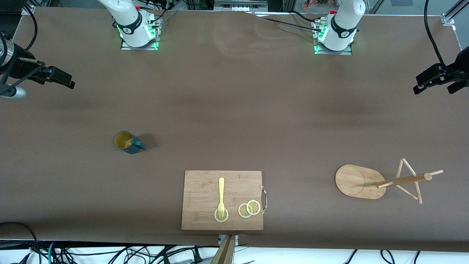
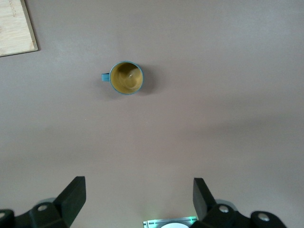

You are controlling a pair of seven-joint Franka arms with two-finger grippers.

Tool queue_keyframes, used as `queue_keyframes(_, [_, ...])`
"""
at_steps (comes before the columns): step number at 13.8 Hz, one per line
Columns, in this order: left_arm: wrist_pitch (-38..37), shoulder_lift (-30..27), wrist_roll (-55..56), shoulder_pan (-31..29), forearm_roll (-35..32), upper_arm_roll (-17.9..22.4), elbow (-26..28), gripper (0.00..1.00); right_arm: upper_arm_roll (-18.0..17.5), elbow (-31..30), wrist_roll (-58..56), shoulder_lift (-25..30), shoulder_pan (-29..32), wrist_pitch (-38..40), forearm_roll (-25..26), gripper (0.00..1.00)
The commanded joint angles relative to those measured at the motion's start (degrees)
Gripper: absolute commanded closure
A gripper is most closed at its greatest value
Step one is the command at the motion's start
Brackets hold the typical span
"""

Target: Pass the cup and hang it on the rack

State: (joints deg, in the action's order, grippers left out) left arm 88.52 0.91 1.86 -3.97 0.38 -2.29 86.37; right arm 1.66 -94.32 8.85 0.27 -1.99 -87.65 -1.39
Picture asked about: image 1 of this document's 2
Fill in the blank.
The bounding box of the grey power strip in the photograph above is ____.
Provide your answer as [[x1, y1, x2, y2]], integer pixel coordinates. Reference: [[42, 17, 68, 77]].
[[214, 0, 268, 12]]

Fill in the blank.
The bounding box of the wooden cup rack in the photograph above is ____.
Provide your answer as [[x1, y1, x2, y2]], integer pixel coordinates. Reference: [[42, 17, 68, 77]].
[[335, 158, 444, 205]]

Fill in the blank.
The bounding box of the teal cup yellow inside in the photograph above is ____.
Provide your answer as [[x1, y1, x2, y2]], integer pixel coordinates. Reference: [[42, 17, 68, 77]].
[[114, 131, 146, 154]]

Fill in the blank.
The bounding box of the wooden stand post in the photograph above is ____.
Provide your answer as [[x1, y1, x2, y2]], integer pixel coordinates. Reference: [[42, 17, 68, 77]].
[[211, 235, 236, 264]]

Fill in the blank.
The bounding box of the yellow plastic fork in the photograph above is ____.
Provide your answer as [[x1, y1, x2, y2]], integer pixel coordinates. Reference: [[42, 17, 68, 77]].
[[217, 177, 226, 219]]

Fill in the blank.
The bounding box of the bamboo cutting board metal handle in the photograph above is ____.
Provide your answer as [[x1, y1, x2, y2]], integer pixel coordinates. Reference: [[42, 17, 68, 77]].
[[181, 170, 267, 231]]

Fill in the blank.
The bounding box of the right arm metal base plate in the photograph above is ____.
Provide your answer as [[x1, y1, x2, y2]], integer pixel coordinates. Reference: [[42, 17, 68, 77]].
[[121, 15, 160, 51]]

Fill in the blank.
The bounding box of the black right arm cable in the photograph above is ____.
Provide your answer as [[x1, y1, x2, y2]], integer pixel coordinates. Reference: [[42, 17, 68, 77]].
[[23, 3, 38, 51]]

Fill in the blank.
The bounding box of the brown table cover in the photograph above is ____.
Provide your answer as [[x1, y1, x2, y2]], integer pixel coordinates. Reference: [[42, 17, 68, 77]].
[[0, 7, 469, 253]]

